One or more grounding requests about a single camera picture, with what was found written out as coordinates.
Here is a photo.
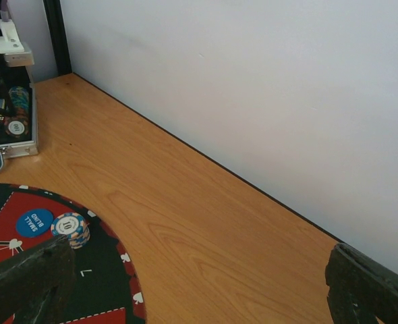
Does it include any blue small blind button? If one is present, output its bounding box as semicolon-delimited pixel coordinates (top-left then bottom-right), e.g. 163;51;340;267
16;209;54;238

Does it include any black corner frame post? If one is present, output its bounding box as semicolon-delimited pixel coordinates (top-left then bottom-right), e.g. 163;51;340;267
43;0;72;76

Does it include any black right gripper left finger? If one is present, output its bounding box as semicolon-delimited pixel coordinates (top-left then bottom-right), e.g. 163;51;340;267
0;236;76;323

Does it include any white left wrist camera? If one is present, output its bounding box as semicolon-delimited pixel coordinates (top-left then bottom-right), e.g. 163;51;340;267
0;19;34;68

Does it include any aluminium poker chip case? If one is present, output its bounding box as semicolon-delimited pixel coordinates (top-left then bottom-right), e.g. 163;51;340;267
0;44;38;172

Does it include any round red black poker mat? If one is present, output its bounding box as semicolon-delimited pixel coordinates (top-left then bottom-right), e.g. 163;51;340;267
0;184;146;323

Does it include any poker chip row in case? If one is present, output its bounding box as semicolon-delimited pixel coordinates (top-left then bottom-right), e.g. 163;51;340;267
4;86;30;138

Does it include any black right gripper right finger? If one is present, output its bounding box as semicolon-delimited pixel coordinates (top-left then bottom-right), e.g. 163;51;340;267
325;243;398;323

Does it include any blue orange ten chip stack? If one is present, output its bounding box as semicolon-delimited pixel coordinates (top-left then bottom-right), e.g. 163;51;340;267
51;212;90;249

